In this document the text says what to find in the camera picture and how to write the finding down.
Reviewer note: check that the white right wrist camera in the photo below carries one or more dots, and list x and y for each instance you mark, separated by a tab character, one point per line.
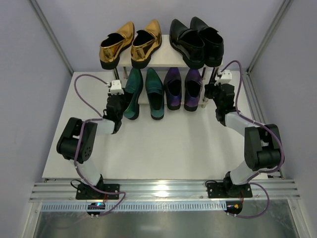
223	77

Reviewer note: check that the green loafer shoe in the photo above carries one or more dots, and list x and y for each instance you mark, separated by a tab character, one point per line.
132	91
155	93

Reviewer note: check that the white two-tier shoe shelf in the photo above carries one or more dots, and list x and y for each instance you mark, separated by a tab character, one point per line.
161	60

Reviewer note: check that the aluminium mounting rail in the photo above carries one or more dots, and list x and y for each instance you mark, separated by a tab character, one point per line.
160	190

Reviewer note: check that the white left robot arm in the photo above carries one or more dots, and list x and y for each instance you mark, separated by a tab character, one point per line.
76	144

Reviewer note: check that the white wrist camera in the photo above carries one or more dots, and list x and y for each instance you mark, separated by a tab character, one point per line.
223	77
115	88

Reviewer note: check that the gold loafer shoe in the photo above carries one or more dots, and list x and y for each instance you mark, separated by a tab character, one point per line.
115	44
147	41

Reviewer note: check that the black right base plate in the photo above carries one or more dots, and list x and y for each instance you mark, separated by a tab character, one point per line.
216	189

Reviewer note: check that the black loafer shoe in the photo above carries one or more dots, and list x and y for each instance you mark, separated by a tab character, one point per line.
214	43
188	43

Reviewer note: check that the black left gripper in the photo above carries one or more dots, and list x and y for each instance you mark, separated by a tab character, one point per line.
117	98

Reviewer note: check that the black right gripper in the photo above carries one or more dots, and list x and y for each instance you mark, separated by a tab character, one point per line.
214	89

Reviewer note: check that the slotted grey cable duct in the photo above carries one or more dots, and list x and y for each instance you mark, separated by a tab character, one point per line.
135	206

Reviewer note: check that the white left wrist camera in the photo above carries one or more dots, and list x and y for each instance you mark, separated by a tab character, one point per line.
115	88

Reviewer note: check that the purple loafer shoe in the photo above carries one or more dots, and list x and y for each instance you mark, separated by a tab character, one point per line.
173	90
193	88

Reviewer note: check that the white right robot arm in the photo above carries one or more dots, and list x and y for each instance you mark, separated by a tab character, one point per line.
262	146

